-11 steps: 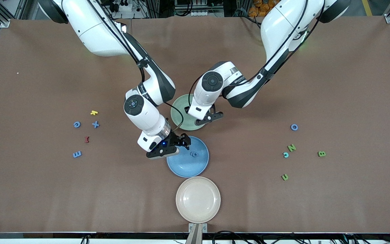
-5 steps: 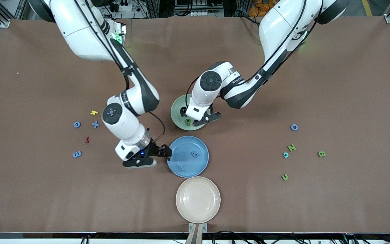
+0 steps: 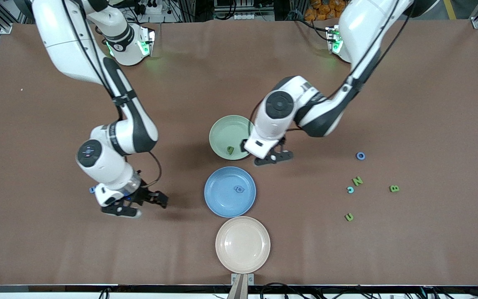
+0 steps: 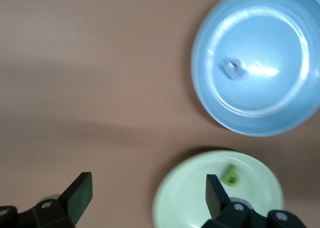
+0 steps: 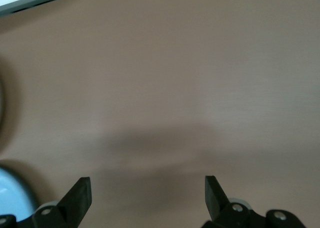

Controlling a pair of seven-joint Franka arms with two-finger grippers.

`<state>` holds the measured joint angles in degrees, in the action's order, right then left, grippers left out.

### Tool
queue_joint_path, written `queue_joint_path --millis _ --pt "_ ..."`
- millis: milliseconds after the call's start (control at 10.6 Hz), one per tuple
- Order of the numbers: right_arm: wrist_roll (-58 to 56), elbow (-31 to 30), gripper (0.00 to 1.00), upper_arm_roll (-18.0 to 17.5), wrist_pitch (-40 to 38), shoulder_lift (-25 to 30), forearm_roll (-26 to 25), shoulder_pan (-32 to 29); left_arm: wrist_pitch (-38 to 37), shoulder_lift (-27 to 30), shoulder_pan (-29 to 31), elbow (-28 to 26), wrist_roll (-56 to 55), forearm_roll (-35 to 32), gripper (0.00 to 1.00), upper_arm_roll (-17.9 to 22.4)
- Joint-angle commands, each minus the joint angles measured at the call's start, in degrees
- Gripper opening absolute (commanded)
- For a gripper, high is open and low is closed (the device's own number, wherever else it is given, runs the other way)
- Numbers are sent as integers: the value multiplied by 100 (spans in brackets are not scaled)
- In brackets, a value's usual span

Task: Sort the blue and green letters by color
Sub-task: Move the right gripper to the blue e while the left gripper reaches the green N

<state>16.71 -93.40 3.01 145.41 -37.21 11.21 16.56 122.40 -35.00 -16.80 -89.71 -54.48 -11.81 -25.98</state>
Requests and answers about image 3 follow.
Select blue plate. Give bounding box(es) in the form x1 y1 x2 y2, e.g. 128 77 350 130
204 167 256 218

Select long white power strip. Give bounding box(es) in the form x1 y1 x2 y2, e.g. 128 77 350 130
234 12 273 20

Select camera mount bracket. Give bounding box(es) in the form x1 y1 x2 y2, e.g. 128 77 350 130
227 273 254 299

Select metal table edge rail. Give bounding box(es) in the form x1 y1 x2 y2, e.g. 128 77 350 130
0 284 478 294

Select white power strip with plugs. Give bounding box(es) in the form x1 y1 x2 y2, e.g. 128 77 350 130
133 0 163 15

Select orange netted items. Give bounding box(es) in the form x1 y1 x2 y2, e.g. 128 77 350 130
305 0 347 21

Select green plate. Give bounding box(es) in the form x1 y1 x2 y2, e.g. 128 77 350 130
209 115 256 160

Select black equipment box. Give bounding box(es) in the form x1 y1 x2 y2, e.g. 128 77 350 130
214 0 275 13

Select large table cover sheet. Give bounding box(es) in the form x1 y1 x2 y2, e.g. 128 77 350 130
0 20 478 286

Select beige plate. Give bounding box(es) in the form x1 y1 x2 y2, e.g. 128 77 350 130
215 216 271 274

